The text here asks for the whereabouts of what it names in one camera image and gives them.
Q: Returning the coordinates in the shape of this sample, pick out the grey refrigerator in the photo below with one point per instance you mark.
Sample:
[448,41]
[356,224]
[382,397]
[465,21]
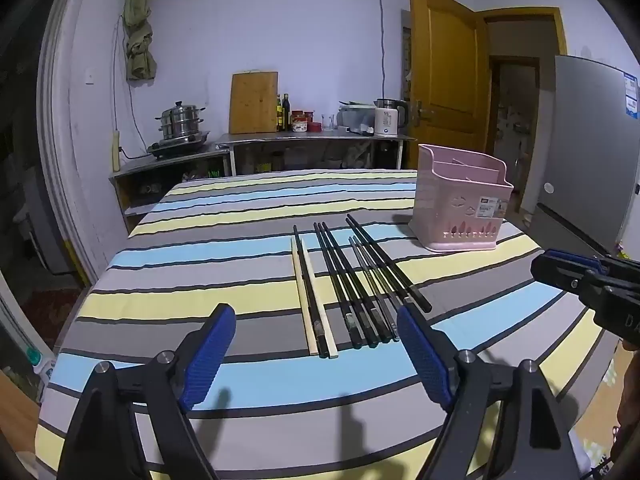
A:
[580,150]

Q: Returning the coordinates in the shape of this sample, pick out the wooden door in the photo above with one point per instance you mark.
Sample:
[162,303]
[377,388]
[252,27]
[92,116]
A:
[445,70]

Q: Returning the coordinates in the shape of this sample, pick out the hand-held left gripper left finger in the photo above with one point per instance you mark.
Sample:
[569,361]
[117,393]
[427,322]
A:
[210,355]

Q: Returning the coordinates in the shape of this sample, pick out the white jar red lid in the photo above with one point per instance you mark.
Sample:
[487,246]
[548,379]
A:
[299,125]

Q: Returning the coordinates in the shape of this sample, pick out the stainless steel steamer pot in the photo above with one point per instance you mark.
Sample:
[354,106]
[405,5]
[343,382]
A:
[180,120]

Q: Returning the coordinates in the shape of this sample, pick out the yellowed power strip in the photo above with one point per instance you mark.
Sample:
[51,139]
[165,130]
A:
[116,150]

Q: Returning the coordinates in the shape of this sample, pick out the dark grey chopstick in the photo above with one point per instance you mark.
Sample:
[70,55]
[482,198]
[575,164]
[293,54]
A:
[371,285]
[378,285]

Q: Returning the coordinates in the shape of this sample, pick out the stainless steel prep table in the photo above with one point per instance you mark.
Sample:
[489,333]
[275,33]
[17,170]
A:
[320,136]

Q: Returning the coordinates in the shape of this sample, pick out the pink plastic utensil basket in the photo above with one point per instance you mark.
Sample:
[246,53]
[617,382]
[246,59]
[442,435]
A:
[450,210]

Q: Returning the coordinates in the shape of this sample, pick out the white bottle teal cap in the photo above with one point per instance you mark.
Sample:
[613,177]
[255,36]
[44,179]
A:
[41,367]

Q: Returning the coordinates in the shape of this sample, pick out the striped tablecloth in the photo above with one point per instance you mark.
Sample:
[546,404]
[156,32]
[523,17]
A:
[200,260]

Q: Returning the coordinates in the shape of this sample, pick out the red round container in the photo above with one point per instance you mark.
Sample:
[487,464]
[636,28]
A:
[315,127]

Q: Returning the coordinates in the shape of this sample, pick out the green oil bottle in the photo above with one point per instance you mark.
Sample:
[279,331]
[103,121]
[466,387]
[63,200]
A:
[279,115]

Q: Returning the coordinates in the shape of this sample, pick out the white electric kettle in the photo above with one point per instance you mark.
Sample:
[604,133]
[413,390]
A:
[387,120]

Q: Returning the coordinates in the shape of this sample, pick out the clear plastic storage container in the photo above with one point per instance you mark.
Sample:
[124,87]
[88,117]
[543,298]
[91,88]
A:
[357,117]

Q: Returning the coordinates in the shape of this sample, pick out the wooden door frame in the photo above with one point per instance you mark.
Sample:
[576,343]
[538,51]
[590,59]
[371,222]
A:
[525,12]

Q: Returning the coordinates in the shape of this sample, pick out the wooden cutting board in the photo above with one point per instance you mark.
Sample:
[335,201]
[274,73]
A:
[252,102]

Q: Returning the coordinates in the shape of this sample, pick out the clear drinking glass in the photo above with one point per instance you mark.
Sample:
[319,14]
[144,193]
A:
[328,122]

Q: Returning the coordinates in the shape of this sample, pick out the dark wooden doorway frame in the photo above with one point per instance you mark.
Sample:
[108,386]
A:
[515,59]

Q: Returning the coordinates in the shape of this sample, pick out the wooden chopstick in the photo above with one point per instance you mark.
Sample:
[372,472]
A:
[315,290]
[302,300]

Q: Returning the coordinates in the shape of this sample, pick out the green tied curtain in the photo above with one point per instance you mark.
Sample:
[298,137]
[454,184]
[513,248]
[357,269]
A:
[137,35]

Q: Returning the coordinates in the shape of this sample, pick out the black cooktop stove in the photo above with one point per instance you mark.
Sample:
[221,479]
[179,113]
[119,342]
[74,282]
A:
[175,147]

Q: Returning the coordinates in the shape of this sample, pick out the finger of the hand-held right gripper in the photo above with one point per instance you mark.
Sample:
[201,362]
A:
[555,272]
[575,256]

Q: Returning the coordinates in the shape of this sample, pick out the long black chopstick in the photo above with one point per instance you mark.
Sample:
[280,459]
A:
[391,260]
[383,260]

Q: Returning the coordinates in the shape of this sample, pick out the stainless steel stove stand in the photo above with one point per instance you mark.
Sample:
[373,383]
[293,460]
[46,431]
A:
[145,167]

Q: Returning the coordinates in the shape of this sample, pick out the dark glass bottle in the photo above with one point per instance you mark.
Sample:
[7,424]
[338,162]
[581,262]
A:
[286,115]

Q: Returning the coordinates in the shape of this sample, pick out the white wall switch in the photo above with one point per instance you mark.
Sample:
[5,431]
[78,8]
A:
[90,75]

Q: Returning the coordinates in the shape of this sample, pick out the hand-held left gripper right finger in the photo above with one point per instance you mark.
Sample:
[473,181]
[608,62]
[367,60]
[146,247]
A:
[425,355]

